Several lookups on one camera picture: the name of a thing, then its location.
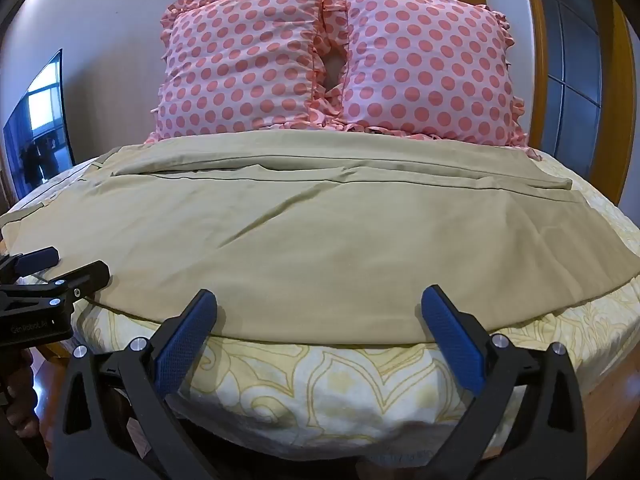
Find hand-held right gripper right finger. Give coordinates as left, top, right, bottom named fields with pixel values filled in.
left=420, top=285, right=588, bottom=480

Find yellow floral bed sheet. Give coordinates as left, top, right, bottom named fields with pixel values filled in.
left=0, top=147, right=640, bottom=463

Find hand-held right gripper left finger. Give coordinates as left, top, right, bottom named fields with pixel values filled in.
left=52, top=289, right=221, bottom=480

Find khaki pants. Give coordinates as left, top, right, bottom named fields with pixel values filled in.
left=0, top=131, right=640, bottom=349

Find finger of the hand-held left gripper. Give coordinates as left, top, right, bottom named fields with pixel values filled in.
left=0, top=246, right=60, bottom=283
left=0, top=260, right=111, bottom=319

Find person's left hand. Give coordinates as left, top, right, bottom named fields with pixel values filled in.
left=4, top=352, right=37, bottom=437

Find pink polka dot pillow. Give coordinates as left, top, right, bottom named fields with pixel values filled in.
left=320, top=0, right=544, bottom=162
left=146, top=0, right=347, bottom=144

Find flat screen television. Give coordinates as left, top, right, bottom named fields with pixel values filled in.
left=2, top=48, right=77, bottom=202

